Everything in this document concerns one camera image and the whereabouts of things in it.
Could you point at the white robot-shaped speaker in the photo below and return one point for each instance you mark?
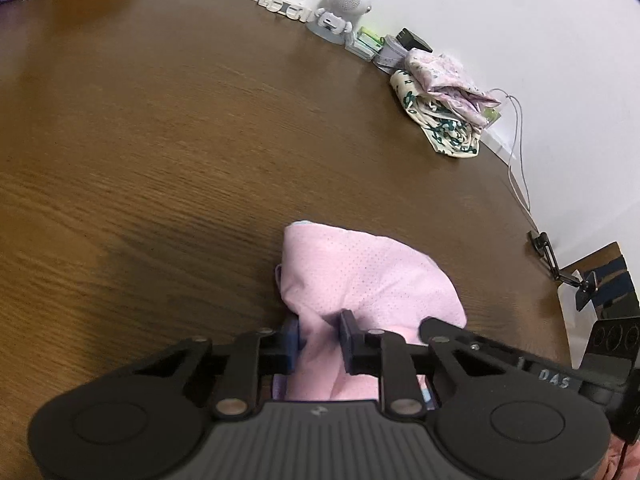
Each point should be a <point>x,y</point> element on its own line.
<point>342,7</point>

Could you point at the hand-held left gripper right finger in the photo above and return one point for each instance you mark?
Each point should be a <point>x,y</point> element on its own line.
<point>348,340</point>

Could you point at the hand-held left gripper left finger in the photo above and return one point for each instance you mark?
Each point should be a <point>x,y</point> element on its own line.
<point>292,342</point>

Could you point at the small black box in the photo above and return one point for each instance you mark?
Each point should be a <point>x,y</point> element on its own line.
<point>414,40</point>

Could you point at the small green white box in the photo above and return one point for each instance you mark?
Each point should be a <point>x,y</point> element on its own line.
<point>371,36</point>
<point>360,49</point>

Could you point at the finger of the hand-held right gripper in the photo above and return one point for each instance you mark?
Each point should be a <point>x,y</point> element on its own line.
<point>495,351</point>

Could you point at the person's right forearm pink sleeve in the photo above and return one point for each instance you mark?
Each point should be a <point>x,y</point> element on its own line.
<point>617,466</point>

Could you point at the folded white green-print garment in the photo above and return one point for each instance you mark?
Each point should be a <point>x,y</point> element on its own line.
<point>440,127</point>

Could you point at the pink blue purple-trimmed vest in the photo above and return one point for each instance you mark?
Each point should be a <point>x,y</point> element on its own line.
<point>360,280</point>

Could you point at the folded pink floral garment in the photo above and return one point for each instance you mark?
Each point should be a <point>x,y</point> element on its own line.
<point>445,82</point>

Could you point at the black articulated phone holder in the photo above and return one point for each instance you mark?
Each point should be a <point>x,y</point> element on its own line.
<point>550,257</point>

